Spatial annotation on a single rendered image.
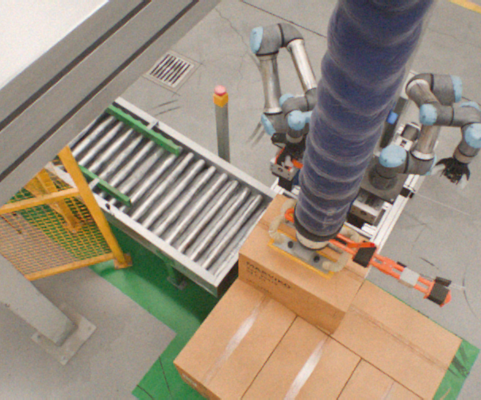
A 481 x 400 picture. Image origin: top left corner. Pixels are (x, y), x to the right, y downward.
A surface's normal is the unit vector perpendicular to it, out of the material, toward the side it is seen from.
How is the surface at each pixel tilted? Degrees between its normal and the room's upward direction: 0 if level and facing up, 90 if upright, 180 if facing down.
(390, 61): 79
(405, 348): 0
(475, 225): 0
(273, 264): 0
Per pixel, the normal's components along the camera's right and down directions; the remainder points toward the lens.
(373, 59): -0.04, 0.75
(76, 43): 0.81, 0.51
